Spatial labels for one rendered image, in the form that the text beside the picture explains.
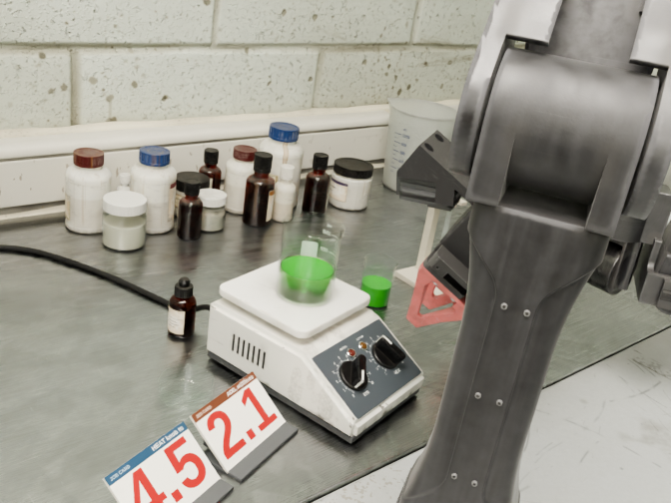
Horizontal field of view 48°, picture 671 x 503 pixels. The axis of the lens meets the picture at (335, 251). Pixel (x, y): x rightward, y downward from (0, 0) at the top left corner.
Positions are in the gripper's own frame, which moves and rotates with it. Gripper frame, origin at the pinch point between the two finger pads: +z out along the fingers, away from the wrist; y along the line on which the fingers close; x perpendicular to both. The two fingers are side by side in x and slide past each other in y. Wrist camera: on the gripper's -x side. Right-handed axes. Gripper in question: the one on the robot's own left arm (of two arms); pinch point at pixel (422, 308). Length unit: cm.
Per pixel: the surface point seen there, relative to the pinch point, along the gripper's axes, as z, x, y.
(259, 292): 9.9, -13.1, 4.0
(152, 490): 10.7, -7.0, 27.2
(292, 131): 21, -30, -37
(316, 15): 14, -43, -57
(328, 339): 7.5, -4.7, 4.6
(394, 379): 7.3, 3.0, 2.3
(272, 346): 9.8, -8.2, 8.2
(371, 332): 7.3, -1.7, -0.5
